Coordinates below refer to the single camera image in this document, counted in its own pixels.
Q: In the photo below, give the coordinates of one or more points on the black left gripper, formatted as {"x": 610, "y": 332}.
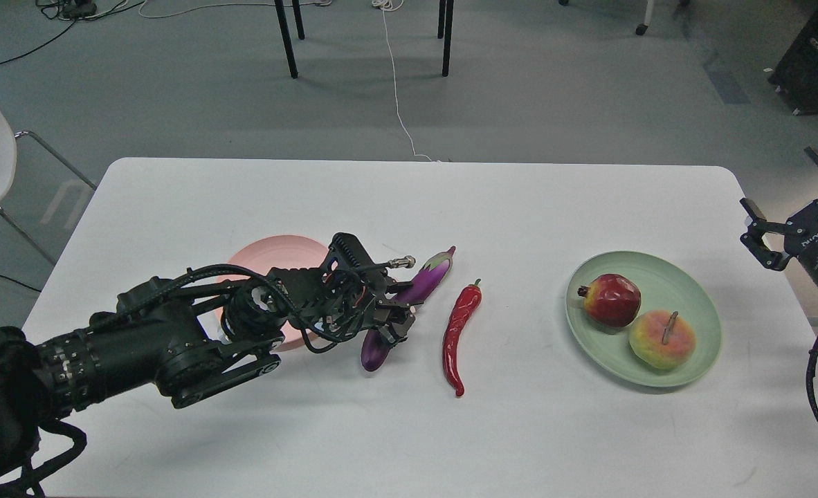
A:
{"x": 345, "y": 302}

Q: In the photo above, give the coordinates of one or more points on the purple eggplant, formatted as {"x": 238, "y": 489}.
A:
{"x": 427, "y": 279}

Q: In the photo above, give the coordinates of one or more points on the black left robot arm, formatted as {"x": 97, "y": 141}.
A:
{"x": 194, "y": 336}

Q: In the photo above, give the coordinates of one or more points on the yellow red peach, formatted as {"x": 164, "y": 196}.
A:
{"x": 663, "y": 339}

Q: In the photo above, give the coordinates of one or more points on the green plate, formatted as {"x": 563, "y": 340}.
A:
{"x": 663, "y": 286}

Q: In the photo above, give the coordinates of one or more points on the red pomegranate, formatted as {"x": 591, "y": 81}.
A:
{"x": 611, "y": 300}

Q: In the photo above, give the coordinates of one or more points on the red chili pepper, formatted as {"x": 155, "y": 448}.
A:
{"x": 465, "y": 304}

